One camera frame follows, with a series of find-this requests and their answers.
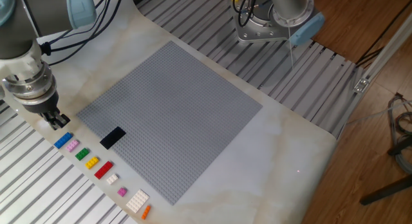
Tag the small white Lego brick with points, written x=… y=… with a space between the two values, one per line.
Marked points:
x=112 y=179

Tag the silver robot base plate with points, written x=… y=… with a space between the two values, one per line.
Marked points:
x=257 y=34

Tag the orange Lego brick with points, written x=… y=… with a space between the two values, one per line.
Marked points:
x=146 y=212

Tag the aluminium frame profile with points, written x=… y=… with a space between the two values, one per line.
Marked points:
x=386 y=50

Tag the silver corner bracket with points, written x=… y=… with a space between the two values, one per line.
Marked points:
x=361 y=85

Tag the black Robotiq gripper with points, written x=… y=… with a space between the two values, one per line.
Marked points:
x=42 y=106

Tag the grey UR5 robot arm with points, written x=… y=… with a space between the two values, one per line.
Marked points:
x=19 y=21

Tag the black stand legs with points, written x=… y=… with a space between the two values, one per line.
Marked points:
x=386 y=192

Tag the small magenta Lego brick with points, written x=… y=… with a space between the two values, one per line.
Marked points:
x=122 y=192

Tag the light pink Lego brick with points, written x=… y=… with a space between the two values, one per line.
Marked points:
x=72 y=145

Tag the dark navy Lego plate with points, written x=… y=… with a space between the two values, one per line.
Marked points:
x=112 y=138

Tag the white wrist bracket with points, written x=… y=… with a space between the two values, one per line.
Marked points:
x=19 y=64

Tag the grey Lego baseplate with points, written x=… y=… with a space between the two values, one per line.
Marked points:
x=174 y=121

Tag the marble pattern board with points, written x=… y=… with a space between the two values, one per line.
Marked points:
x=257 y=169

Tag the green Lego brick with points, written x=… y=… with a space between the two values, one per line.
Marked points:
x=82 y=154

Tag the blue Lego brick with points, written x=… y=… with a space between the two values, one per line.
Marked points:
x=63 y=140

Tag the white zip tie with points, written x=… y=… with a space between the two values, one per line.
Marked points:
x=291 y=47

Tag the red Lego brick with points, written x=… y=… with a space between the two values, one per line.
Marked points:
x=103 y=170

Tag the large white Lego plate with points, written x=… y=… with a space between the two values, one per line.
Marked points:
x=137 y=201

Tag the yellow Lego brick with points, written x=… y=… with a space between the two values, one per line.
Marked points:
x=92 y=162

